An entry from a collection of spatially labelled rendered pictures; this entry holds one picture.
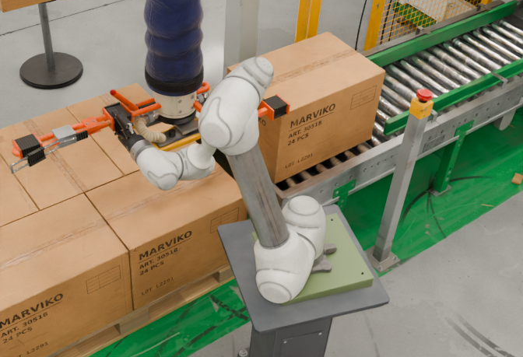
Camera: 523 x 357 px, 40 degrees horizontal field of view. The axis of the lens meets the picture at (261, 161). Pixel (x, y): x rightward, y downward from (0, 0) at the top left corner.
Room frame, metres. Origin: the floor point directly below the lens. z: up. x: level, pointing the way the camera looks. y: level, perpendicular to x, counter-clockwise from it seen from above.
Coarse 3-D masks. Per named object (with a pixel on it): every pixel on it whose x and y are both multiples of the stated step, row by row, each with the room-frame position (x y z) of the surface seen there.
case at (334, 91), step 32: (288, 64) 2.71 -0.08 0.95; (320, 64) 2.74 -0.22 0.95; (352, 64) 2.76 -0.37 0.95; (288, 96) 2.46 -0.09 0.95; (320, 96) 2.48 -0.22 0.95; (352, 96) 2.60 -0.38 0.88; (288, 128) 2.37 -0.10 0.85; (320, 128) 2.49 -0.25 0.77; (352, 128) 2.63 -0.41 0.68; (288, 160) 2.38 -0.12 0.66; (320, 160) 2.51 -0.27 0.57
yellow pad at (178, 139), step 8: (176, 128) 2.19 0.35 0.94; (168, 136) 2.14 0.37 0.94; (176, 136) 2.15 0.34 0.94; (184, 136) 2.15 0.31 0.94; (192, 136) 2.16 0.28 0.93; (200, 136) 2.17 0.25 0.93; (160, 144) 2.09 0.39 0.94; (168, 144) 2.10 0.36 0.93; (176, 144) 2.11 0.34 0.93; (184, 144) 2.13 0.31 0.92
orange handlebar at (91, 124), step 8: (200, 88) 2.32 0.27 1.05; (208, 88) 2.33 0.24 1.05; (136, 104) 2.18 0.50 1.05; (144, 104) 2.19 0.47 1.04; (200, 104) 2.21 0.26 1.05; (136, 112) 2.13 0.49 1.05; (144, 112) 2.14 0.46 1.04; (264, 112) 2.21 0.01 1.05; (88, 120) 2.05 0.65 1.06; (96, 120) 2.05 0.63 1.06; (104, 120) 2.09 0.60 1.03; (72, 128) 2.00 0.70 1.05; (88, 128) 2.00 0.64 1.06; (96, 128) 2.02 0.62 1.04; (40, 136) 1.94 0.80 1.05; (48, 136) 1.95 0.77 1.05; (48, 144) 1.90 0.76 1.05; (56, 144) 1.92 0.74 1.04; (16, 152) 1.84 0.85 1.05
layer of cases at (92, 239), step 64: (0, 192) 2.13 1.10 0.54; (64, 192) 2.17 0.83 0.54; (128, 192) 2.21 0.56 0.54; (192, 192) 2.24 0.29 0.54; (0, 256) 1.79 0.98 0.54; (64, 256) 1.82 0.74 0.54; (128, 256) 1.89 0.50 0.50; (192, 256) 2.07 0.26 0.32; (0, 320) 1.53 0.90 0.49; (64, 320) 1.68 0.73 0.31
